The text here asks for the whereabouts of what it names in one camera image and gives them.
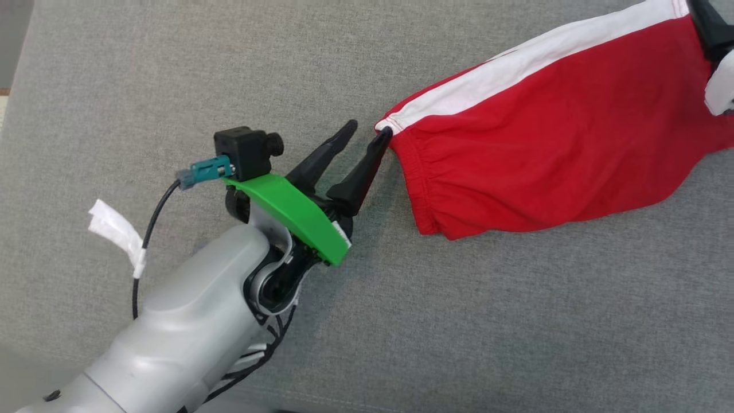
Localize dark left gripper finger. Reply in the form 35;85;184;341
285;119;358;196
326;127;394;218

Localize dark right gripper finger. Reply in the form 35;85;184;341
686;0;734;64

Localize red shorts with white stripes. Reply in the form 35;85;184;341
374;0;734;240

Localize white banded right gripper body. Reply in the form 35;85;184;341
704;50;734;117

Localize white tape left cable tag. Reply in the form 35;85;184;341
88;199;147;280

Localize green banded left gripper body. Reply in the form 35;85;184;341
222;174;353;267

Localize teal left cable connector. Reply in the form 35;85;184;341
177;156;235;190

